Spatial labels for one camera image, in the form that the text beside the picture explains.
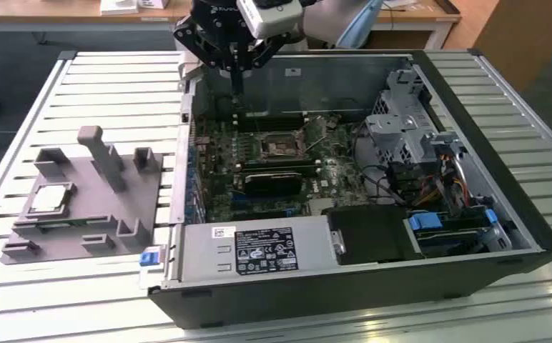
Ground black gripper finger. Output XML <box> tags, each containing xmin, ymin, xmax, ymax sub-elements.
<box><xmin>172</xmin><ymin>16</ymin><xmax>240</xmax><ymax>97</ymax></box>
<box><xmin>237</xmin><ymin>31</ymin><xmax>293</xmax><ymax>97</ymax></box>

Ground thin metal locking lever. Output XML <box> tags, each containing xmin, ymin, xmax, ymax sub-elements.
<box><xmin>305</xmin><ymin>134</ymin><xmax>331</xmax><ymax>149</ymax></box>

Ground silver CPU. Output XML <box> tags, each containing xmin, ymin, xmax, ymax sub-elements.
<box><xmin>32</xmin><ymin>185</ymin><xmax>72</xmax><ymax>214</ymax></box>

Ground CPU socket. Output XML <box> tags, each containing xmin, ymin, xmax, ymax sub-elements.
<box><xmin>256</xmin><ymin>130</ymin><xmax>307</xmax><ymax>159</ymax></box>

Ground white box dark print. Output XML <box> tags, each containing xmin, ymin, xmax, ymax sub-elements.
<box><xmin>137</xmin><ymin>0</ymin><xmax>172</xmax><ymax>11</ymax></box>

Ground plain white box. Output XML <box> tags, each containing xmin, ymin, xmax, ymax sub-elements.
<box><xmin>100</xmin><ymin>0</ymin><xmax>142</xmax><ymax>16</ymax></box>

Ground wooden desk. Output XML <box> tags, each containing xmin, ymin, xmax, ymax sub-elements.
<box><xmin>0</xmin><ymin>0</ymin><xmax>464</xmax><ymax>51</ymax></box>

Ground silver drive cage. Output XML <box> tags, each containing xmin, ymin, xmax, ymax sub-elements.
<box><xmin>363</xmin><ymin>69</ymin><xmax>471</xmax><ymax>169</ymax></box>

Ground black graphics card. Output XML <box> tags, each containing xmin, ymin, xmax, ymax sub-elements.
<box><xmin>234</xmin><ymin>171</ymin><xmax>305</xmax><ymax>198</ymax></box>

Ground green motherboard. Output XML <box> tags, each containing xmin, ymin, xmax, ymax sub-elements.
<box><xmin>188</xmin><ymin>112</ymin><xmax>371</xmax><ymax>224</ymax></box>

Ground silver chipset heatsink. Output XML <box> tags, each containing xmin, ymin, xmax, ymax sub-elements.
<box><xmin>308</xmin><ymin>199</ymin><xmax>336</xmax><ymax>216</ymax></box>

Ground grey parts rack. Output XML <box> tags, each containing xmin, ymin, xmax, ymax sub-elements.
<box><xmin>0</xmin><ymin>124</ymin><xmax>166</xmax><ymax>266</ymax></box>

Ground wooden cabinet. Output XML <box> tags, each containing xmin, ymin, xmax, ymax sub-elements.
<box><xmin>440</xmin><ymin>0</ymin><xmax>552</xmax><ymax>94</ymax></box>

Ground black plastic shroud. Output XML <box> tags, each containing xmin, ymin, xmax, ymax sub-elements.
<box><xmin>324</xmin><ymin>205</ymin><xmax>424</xmax><ymax>267</ymax></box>

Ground blue disk carrier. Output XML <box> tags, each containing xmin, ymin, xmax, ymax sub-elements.
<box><xmin>407</xmin><ymin>208</ymin><xmax>500</xmax><ymax>235</ymax></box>

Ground green RAM stick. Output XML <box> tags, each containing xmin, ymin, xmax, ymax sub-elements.
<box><xmin>36</xmin><ymin>218</ymin><xmax>106</xmax><ymax>228</ymax></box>

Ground silver power supply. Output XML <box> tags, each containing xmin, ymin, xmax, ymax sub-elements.
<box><xmin>173</xmin><ymin>218</ymin><xmax>345</xmax><ymax>289</ymax></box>

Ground black disk drive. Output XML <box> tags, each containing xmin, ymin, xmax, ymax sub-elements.
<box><xmin>417</xmin><ymin>230</ymin><xmax>486</xmax><ymax>257</ymax></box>

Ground black PC case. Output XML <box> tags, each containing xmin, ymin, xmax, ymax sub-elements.
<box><xmin>146</xmin><ymin>49</ymin><xmax>552</xmax><ymax>329</ymax></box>

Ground silver disk bay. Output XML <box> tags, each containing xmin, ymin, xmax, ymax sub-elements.
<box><xmin>403</xmin><ymin>205</ymin><xmax>516</xmax><ymax>260</ymax></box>

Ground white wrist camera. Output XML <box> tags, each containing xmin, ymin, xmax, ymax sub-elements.
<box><xmin>236</xmin><ymin>0</ymin><xmax>303</xmax><ymax>39</ymax></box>

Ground grey case bracket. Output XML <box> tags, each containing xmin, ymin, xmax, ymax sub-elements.
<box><xmin>177</xmin><ymin>62</ymin><xmax>206</xmax><ymax>94</ymax></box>

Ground dark grey flat cable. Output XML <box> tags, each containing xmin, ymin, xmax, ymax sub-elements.
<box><xmin>436</xmin><ymin>174</ymin><xmax>467</xmax><ymax>217</ymax></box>

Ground yellow red power wires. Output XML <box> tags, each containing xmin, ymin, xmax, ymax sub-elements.
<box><xmin>412</xmin><ymin>153</ymin><xmax>476</xmax><ymax>215</ymax></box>

